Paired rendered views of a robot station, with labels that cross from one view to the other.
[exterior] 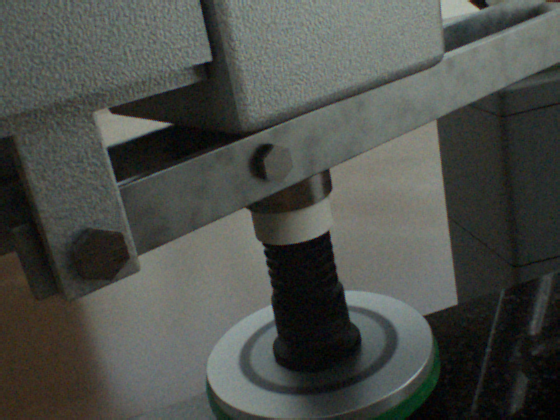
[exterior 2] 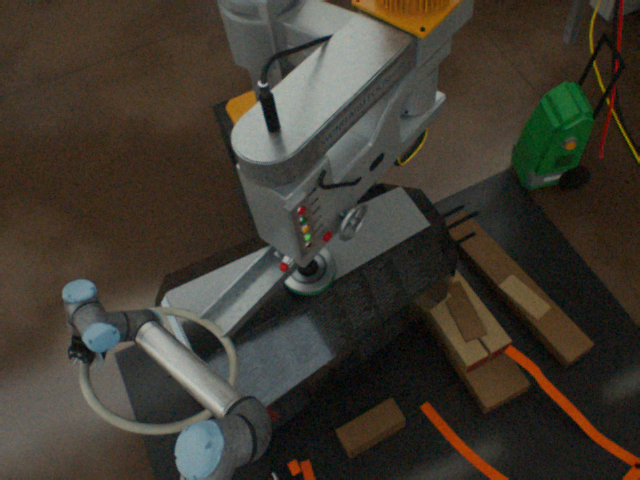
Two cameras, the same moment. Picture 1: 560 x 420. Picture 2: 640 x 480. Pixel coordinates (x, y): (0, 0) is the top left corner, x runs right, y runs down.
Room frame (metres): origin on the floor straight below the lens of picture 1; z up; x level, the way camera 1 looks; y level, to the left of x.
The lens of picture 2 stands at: (1.82, -0.09, 3.04)
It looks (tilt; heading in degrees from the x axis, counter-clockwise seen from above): 59 degrees down; 173
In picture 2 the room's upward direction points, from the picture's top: 11 degrees counter-clockwise
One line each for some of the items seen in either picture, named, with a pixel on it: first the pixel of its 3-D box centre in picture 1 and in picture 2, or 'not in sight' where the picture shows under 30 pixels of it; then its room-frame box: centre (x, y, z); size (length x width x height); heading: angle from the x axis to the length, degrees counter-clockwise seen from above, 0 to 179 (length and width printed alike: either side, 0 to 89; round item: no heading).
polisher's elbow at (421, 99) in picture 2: not in sight; (411, 79); (0.21, 0.54, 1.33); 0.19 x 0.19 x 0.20
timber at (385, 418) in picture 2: not in sight; (370, 428); (1.03, 0.07, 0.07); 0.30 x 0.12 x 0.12; 103
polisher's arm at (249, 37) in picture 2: not in sight; (309, 34); (-0.14, 0.26, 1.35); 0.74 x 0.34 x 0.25; 39
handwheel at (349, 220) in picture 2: not in sight; (345, 217); (0.61, 0.16, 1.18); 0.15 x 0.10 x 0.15; 123
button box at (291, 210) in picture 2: not in sight; (301, 226); (0.71, 0.00, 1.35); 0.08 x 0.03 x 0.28; 123
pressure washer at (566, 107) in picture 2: not in sight; (561, 118); (-0.07, 1.49, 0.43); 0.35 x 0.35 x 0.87; 84
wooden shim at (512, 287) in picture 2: not in sight; (524, 296); (0.67, 0.99, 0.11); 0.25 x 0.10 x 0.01; 24
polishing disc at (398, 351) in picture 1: (318, 350); (307, 267); (0.57, -0.01, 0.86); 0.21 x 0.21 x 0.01
